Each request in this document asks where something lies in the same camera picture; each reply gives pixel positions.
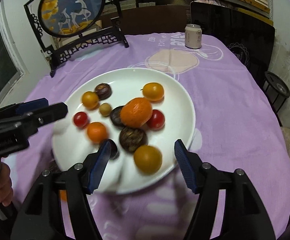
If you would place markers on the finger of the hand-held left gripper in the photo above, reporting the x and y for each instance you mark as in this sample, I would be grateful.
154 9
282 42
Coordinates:
54 111
32 106

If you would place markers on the yellow-orange citrus fruit with stem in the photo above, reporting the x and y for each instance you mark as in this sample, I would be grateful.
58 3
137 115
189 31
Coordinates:
153 91

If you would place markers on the red tomato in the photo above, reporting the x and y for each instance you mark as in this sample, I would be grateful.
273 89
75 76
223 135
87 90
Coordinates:
81 119
158 120

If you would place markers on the round deer picture table screen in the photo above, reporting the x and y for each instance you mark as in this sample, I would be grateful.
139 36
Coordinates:
70 7

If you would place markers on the person's left hand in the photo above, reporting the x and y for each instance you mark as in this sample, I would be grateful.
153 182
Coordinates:
4 185

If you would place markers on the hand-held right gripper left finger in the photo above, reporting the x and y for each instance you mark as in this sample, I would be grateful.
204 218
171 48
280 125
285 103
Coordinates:
98 170

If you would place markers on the orange mandarin with stem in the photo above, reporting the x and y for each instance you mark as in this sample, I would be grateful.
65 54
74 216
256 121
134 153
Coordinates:
90 100

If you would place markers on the purple printed tablecloth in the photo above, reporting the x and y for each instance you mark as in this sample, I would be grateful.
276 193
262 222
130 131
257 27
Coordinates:
222 105

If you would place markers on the wrinkled purple passion fruit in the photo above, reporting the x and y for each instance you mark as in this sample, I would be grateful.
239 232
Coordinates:
132 139
103 91
115 116

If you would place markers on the yellow round citrus fruit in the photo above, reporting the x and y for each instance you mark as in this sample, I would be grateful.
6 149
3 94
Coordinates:
147 159

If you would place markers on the black glass panel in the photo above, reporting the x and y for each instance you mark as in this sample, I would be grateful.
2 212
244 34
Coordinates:
235 30

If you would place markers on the smooth dark purple plum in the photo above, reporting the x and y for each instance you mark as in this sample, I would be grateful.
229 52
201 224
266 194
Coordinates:
115 150

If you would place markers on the small tan longan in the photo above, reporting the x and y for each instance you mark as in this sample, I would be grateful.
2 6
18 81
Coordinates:
105 109

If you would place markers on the large bumpy orange mandarin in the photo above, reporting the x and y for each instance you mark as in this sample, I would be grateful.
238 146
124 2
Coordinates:
136 112

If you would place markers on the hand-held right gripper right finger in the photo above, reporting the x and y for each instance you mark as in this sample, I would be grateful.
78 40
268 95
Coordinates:
186 167

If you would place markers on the black round stool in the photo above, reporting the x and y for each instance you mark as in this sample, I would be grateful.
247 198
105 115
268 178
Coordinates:
276 87

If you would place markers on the beige drink can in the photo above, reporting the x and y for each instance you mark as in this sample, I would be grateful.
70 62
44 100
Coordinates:
193 36

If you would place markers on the white ceramic plate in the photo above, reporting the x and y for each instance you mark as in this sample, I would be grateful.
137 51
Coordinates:
175 110

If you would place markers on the smooth orange mandarin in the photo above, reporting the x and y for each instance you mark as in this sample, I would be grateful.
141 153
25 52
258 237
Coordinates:
97 132

